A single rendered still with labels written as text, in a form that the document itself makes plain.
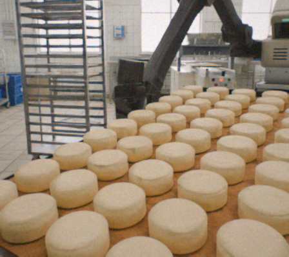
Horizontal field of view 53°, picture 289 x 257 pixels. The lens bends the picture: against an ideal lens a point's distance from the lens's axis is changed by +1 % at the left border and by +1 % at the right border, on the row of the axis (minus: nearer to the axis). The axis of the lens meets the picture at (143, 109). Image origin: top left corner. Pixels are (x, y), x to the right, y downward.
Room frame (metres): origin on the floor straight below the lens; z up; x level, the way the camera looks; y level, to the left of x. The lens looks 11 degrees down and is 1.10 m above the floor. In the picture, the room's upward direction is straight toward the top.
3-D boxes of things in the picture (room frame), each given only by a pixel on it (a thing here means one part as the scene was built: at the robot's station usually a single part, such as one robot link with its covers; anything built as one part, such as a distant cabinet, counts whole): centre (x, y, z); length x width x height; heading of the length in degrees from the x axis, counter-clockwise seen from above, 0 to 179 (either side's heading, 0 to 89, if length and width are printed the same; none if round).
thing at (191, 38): (3.84, -0.80, 1.25); 0.56 x 0.29 x 0.14; 89
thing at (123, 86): (0.67, 0.04, 0.98); 0.07 x 0.07 x 0.10; 12
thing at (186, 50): (3.84, -0.80, 1.01); 0.72 x 0.33 x 0.34; 89
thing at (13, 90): (6.12, 2.81, 0.30); 0.60 x 0.40 x 0.20; 2
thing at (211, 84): (2.97, -0.79, 0.77); 0.24 x 0.04 x 0.14; 89
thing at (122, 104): (0.60, 0.02, 0.96); 0.09 x 0.07 x 0.07; 12
